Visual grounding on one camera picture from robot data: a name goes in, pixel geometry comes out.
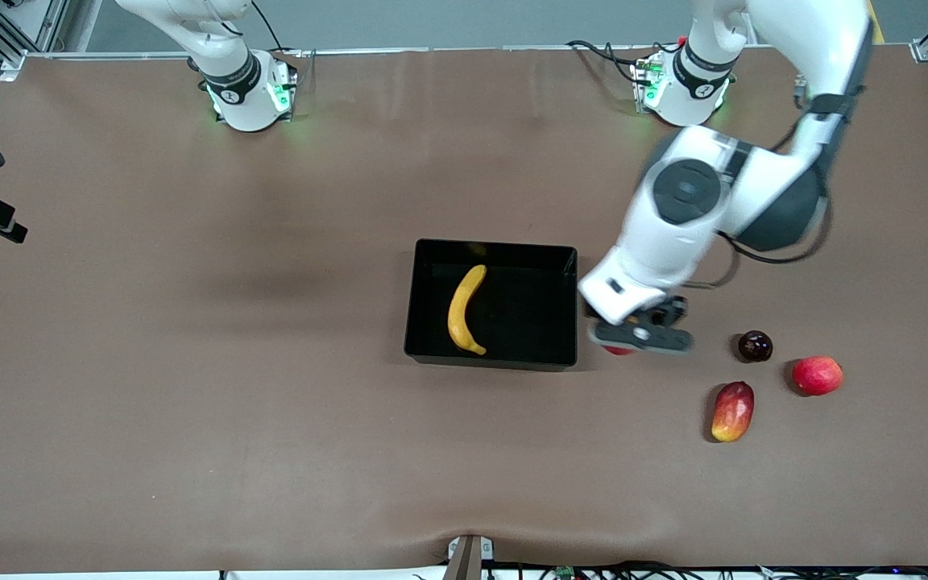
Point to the yellow banana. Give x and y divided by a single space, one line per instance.
457 314

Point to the black plastic box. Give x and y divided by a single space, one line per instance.
528 322

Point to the dark purple plum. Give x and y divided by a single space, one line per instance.
755 346

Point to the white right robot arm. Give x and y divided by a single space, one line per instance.
242 105

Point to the red yellow striped apple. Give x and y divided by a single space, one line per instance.
617 350

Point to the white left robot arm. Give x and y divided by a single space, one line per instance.
673 242

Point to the plain red round fruit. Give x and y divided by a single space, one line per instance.
817 375

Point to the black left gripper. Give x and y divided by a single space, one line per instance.
671 310

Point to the red yellow mango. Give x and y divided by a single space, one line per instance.
733 412

